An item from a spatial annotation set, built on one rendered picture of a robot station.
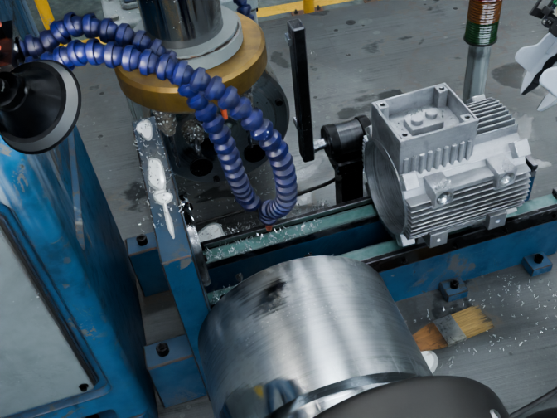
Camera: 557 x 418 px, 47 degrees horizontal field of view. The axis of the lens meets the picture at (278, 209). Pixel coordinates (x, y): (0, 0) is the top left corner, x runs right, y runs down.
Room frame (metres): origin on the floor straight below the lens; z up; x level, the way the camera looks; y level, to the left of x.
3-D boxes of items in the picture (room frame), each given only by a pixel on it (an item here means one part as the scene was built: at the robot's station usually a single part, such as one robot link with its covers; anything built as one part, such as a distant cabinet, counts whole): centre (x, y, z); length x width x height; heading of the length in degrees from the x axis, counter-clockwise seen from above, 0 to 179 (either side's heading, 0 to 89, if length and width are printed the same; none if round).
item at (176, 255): (0.65, 0.19, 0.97); 0.30 x 0.11 x 0.34; 11
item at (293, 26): (0.84, -0.06, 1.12); 0.04 x 0.03 x 0.26; 101
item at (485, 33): (1.08, -0.44, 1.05); 0.06 x 0.06 x 0.04
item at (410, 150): (0.73, -0.23, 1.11); 0.12 x 0.11 x 0.07; 102
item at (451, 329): (0.57, -0.22, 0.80); 0.21 x 0.05 x 0.01; 106
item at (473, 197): (0.74, -0.27, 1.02); 0.20 x 0.19 x 0.19; 102
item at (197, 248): (0.66, 0.13, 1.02); 0.15 x 0.02 x 0.15; 11
